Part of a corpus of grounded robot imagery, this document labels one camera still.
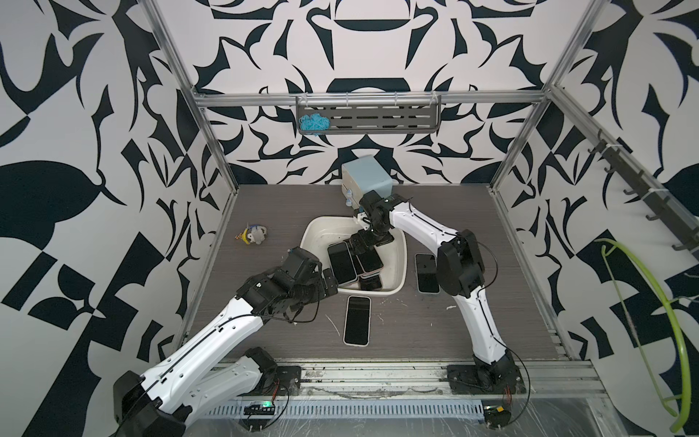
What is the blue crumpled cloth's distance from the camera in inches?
36.5

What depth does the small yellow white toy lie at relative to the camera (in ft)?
3.31

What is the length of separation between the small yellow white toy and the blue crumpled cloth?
1.29 feet

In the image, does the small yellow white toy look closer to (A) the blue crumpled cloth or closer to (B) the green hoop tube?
(A) the blue crumpled cloth
